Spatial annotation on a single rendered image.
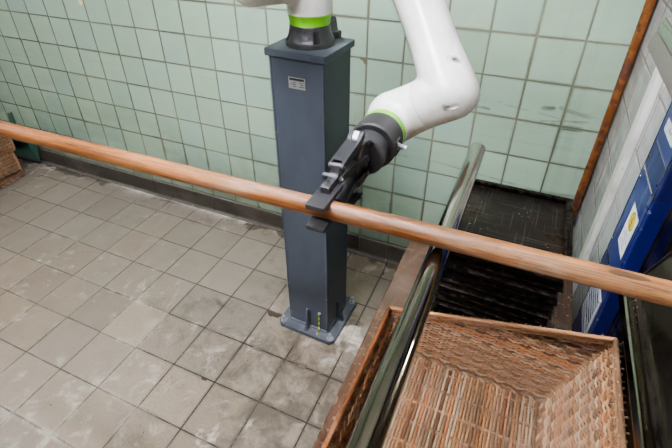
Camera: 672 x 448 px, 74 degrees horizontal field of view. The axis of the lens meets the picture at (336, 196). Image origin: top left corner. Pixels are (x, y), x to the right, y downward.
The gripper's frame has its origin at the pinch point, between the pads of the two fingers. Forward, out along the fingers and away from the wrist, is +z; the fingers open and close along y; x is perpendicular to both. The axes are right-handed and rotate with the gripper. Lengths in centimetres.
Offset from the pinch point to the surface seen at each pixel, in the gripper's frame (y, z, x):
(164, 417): 119, -9, 69
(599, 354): 39, -24, -50
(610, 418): 36, -9, -50
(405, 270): 61, -56, -2
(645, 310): 23, -22, -52
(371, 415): 1.6, 26.8, -17.0
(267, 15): 5, -123, 82
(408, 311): 1.8, 13.1, -16.8
